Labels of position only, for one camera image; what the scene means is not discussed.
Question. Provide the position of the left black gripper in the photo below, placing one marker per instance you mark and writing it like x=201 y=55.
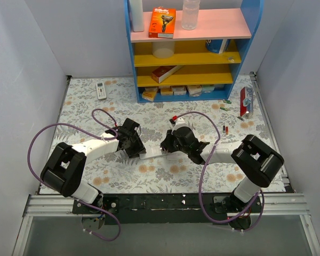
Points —
x=136 y=149

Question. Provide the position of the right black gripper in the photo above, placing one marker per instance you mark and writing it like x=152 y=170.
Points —
x=166 y=144

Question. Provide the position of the grey white remote control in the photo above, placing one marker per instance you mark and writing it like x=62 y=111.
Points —
x=153 y=152

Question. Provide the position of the white battery cover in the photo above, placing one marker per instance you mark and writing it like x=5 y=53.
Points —
x=173 y=156

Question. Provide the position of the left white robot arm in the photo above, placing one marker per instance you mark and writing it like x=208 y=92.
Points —
x=64 y=169

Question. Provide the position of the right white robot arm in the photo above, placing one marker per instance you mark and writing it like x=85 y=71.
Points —
x=258 y=161

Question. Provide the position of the small white remote control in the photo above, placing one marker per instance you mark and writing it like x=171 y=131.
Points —
x=101 y=91

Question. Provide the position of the floral tablecloth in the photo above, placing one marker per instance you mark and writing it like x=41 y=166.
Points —
x=83 y=113

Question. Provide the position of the yellow orange small box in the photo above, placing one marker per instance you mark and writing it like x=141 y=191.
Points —
x=149 y=95

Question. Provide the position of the white orange small box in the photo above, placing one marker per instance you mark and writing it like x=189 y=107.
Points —
x=166 y=91

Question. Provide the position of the white tan small box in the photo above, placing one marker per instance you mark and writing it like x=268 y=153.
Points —
x=194 y=90

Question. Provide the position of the pale green small box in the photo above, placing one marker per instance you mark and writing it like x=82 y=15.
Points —
x=207 y=88

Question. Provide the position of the red white long box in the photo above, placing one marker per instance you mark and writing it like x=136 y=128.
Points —
x=163 y=72

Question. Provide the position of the blue shelf unit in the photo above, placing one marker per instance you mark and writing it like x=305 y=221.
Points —
x=200 y=67

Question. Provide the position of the red toothpaste box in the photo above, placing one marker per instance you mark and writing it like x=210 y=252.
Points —
x=246 y=102

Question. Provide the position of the white translucent cup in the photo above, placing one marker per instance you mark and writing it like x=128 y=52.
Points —
x=163 y=50

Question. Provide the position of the blue white can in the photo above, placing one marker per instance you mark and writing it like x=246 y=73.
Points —
x=217 y=46

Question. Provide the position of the orange razor box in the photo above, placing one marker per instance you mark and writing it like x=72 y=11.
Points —
x=162 y=23

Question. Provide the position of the white bottle on shelf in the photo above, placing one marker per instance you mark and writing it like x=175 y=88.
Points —
x=136 y=9

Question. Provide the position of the clear plastic bottle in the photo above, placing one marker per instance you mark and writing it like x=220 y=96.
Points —
x=190 y=12

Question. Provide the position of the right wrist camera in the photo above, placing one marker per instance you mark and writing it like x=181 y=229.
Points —
x=177 y=122

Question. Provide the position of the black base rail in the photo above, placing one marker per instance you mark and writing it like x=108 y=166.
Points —
x=169 y=208

